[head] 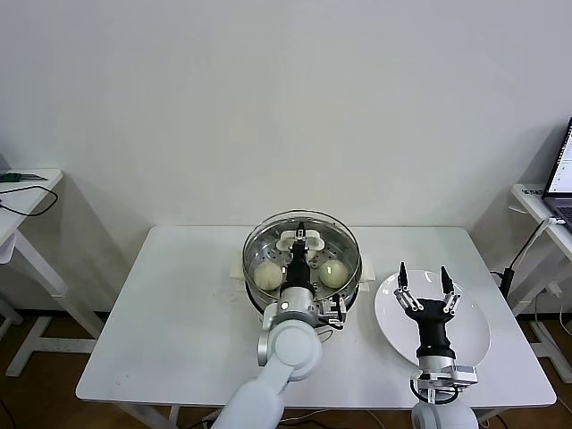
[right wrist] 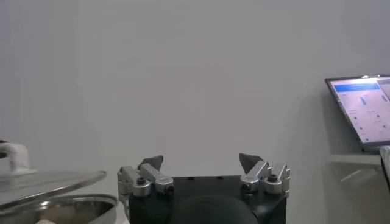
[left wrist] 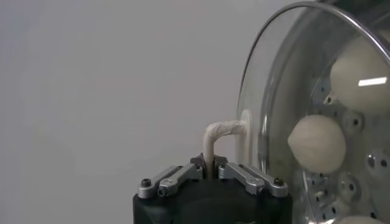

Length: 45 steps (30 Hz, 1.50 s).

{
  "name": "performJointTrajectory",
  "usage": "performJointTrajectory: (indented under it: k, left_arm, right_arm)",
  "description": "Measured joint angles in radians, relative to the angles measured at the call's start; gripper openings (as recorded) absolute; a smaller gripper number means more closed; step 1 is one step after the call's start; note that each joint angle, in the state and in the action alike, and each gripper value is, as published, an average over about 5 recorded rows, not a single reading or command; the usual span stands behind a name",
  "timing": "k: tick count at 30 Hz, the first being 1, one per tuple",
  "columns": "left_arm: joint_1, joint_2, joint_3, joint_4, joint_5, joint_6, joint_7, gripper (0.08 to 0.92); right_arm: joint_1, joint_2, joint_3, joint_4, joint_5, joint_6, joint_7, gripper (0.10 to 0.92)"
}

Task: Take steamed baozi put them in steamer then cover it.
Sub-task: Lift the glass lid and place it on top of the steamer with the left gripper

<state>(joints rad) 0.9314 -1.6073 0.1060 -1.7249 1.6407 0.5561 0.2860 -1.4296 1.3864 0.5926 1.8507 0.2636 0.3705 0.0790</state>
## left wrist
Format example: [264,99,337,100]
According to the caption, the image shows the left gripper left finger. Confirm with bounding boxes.
[136,153,205,199]

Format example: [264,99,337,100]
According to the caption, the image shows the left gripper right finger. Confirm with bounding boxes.
[213,154,289,198]

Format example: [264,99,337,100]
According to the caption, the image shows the glass pot lid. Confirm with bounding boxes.
[203,1,390,224]

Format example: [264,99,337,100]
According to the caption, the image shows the white steamed baozi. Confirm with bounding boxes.
[287,114,347,175]
[333,214,388,224]
[330,39,390,115]

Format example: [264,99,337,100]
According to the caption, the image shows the stainless steel steamer basket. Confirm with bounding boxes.
[261,5,390,224]

